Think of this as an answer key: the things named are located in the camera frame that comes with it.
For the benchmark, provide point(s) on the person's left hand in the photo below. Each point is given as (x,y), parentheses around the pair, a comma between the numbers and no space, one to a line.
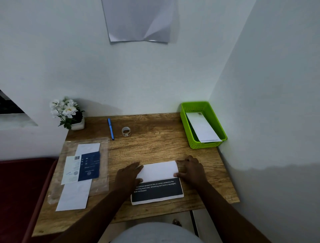
(126,177)

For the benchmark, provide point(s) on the black table leg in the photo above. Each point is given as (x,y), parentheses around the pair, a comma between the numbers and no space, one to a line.
(194,222)

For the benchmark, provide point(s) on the blue pen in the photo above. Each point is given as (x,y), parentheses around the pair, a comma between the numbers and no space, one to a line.
(111,129)

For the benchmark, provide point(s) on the dark window with grille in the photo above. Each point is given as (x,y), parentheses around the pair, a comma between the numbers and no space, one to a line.
(7,105)

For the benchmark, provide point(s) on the potted white flower plant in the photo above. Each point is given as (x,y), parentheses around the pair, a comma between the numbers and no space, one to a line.
(66,111)

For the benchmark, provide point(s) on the green plastic tray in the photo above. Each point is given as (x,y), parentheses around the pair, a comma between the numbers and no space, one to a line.
(186,127)

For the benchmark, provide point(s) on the person's right forearm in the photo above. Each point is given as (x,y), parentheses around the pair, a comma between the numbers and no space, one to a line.
(230,215)

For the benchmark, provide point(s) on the person's right foot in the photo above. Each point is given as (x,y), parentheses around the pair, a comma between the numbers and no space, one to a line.
(176,222)

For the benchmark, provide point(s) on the person's left forearm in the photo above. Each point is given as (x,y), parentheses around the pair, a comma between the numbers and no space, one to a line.
(92,217)

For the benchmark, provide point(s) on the dark red mattress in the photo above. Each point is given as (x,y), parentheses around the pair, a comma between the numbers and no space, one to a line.
(20,200)

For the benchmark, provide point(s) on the printed paper sheet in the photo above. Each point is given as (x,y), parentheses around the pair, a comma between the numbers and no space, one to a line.
(157,192)

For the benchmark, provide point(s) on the clear plastic bag with card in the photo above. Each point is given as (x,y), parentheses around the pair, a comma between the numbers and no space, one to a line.
(105,160)

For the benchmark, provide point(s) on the small clear tape roll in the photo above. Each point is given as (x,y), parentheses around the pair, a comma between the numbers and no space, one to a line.
(123,132)

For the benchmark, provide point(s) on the stack of white envelopes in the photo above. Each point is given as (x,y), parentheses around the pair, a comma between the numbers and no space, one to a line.
(73,197)

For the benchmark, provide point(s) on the white paper sheet on wall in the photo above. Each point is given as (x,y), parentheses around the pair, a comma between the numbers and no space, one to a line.
(135,20)

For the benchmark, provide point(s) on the person's grey shirt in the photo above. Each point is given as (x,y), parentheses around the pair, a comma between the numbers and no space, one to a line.
(157,234)

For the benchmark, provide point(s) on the person's right hand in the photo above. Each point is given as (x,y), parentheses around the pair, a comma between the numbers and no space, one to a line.
(193,171)

